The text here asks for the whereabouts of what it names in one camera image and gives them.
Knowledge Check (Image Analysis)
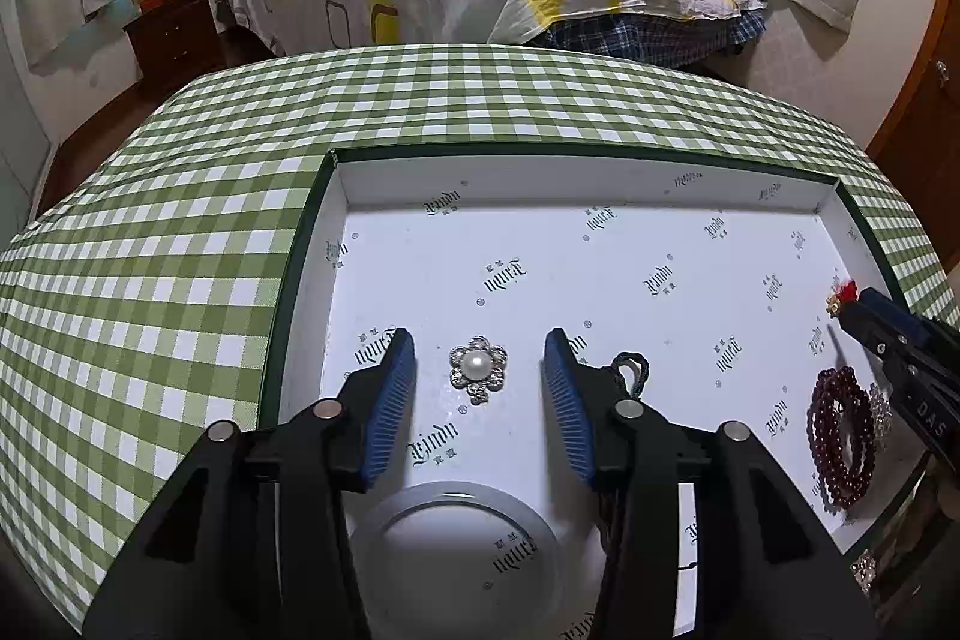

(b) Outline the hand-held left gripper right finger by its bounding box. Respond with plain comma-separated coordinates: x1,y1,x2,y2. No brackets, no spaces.
543,328,878,640

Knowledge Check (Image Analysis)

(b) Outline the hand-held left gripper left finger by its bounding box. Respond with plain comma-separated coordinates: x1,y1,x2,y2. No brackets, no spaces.
82,328,418,640

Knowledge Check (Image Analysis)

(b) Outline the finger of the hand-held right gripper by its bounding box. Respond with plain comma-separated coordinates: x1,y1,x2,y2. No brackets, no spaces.
859,287,960,372
835,308,914,380

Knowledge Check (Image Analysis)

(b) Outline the silver leaf brooch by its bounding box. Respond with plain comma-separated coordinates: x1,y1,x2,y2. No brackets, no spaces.
866,383,895,438

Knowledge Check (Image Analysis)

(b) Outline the red tassel charm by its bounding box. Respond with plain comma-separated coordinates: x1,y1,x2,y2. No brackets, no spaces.
825,278,860,317

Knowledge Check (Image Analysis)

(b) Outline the black pendant cord necklace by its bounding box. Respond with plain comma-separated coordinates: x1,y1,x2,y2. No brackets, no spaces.
598,350,653,573

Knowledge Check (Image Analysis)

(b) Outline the pearl flower brooch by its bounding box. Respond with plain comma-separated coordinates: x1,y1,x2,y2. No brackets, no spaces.
448,335,509,406

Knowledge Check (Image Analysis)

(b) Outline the dark red bead bracelet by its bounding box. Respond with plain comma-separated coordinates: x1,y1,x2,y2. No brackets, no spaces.
806,366,878,512

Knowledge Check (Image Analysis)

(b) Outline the green shallow cardboard box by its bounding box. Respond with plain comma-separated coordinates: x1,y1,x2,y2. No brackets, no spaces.
259,145,938,640

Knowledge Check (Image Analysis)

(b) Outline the brown wooden door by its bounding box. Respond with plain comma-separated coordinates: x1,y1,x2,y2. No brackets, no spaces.
866,0,960,270

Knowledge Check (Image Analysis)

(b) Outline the pearl cluster brooch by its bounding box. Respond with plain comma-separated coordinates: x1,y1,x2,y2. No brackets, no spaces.
851,550,883,594

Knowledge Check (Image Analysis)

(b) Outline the green checked tablecloth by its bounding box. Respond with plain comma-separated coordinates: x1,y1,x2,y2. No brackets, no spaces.
0,44,950,633

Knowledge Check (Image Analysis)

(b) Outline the blue plaid bed skirt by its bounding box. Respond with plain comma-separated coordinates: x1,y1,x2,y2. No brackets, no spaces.
544,6,770,69

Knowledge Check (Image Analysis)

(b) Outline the dark wooden nightstand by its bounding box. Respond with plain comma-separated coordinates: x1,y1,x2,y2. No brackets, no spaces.
124,0,226,94

